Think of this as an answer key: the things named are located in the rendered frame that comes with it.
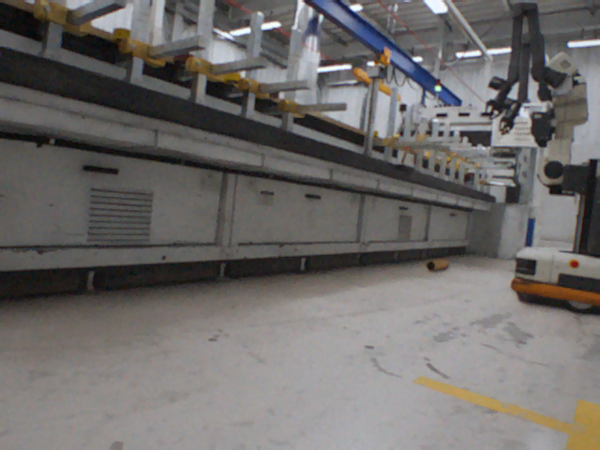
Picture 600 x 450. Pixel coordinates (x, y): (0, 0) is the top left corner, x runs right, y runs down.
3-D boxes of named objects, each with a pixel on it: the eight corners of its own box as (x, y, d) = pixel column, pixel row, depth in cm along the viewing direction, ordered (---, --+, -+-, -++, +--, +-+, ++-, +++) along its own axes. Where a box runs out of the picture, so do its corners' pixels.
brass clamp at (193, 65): (224, 81, 156) (226, 67, 156) (195, 69, 145) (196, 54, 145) (213, 82, 160) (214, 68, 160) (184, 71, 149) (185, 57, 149)
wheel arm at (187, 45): (206, 52, 120) (208, 37, 119) (197, 48, 117) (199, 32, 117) (123, 69, 146) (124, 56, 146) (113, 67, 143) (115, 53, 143)
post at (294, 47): (291, 139, 192) (302, 30, 189) (286, 138, 189) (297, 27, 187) (284, 139, 194) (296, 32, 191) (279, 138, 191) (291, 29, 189)
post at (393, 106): (390, 164, 271) (398, 87, 269) (388, 163, 269) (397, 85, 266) (385, 163, 274) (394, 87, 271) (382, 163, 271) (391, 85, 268)
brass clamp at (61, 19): (91, 34, 116) (93, 15, 116) (40, 16, 106) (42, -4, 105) (81, 37, 120) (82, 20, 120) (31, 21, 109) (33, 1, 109)
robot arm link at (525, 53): (531, 32, 264) (532, 38, 274) (520, 33, 268) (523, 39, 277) (525, 99, 266) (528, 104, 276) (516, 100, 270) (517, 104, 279)
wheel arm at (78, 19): (126, 11, 100) (128, -7, 99) (112, 6, 97) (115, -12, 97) (49, 40, 126) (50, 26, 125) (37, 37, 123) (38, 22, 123)
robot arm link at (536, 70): (537, -5, 224) (539, 3, 233) (511, 3, 232) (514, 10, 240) (546, 75, 223) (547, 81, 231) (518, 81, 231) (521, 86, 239)
